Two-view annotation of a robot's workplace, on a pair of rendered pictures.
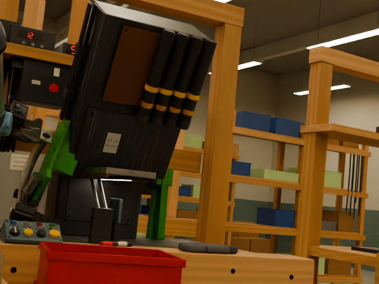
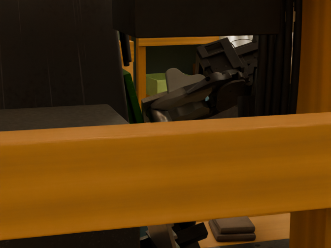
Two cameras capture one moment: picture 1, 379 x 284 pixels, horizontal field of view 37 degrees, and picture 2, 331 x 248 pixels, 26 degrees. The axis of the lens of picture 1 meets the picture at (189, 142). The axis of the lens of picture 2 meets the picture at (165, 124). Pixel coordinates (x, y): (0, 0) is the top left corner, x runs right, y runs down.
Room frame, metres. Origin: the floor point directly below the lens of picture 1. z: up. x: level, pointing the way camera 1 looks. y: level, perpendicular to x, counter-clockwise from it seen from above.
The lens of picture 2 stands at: (2.91, 0.68, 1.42)
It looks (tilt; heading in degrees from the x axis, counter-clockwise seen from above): 12 degrees down; 191
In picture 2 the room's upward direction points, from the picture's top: straight up
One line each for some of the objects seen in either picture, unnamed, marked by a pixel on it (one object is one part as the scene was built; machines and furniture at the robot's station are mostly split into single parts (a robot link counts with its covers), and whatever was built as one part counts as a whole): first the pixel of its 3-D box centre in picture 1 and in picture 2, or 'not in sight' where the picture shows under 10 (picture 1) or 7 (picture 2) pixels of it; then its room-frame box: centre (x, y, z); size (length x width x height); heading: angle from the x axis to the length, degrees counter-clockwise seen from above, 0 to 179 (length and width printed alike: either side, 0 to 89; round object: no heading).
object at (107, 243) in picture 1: (116, 244); not in sight; (1.72, 0.19, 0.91); 0.13 x 0.02 x 0.02; 143
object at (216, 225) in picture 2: not in sight; (231, 226); (1.54, 0.56, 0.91); 0.10 x 0.08 x 0.03; 17
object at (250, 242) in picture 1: (237, 239); not in sight; (11.90, -1.19, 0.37); 1.20 x 0.81 x 0.74; 123
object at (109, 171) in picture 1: (109, 174); not in sight; (1.88, 0.25, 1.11); 0.39 x 0.16 x 0.03; 27
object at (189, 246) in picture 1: (205, 247); not in sight; (1.85, -0.08, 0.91); 0.20 x 0.11 x 0.03; 120
